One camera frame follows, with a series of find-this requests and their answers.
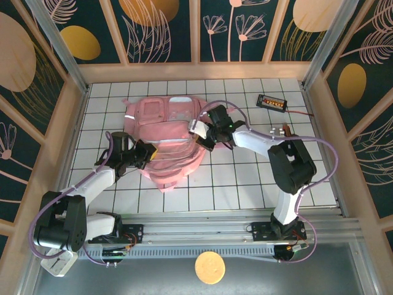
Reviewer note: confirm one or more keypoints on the pink student backpack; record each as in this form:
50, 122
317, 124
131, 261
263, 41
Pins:
172, 159

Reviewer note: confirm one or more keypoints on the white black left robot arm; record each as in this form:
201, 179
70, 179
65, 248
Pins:
95, 181

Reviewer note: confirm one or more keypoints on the black electronic board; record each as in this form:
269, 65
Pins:
271, 102

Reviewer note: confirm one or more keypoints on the silver metal clip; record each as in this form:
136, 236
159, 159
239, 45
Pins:
277, 131

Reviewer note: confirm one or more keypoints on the black connector box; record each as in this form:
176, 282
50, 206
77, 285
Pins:
284, 253
112, 256

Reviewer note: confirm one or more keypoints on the white square alarm clock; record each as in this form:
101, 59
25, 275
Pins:
58, 267

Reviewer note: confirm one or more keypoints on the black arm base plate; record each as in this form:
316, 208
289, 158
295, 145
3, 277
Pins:
135, 233
261, 230

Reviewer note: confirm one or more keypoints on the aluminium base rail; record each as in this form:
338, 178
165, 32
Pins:
196, 229

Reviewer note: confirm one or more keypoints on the aluminium corner post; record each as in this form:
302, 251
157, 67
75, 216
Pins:
328, 40
58, 46

